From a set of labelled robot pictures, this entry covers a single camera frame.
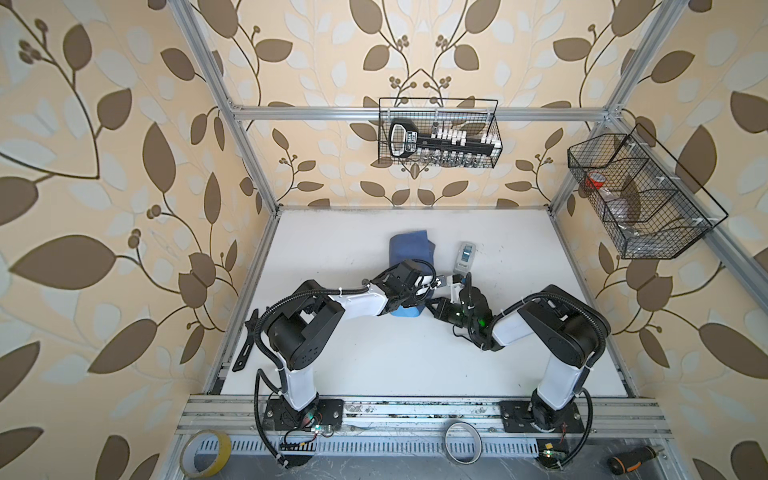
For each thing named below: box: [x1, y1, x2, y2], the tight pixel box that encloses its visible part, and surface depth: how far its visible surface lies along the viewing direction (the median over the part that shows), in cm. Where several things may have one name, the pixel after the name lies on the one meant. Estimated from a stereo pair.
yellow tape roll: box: [179, 429, 232, 478], surface depth 70 cm
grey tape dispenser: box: [453, 241, 476, 273], surface depth 104 cm
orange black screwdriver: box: [607, 446, 665, 475], surface depth 68 cm
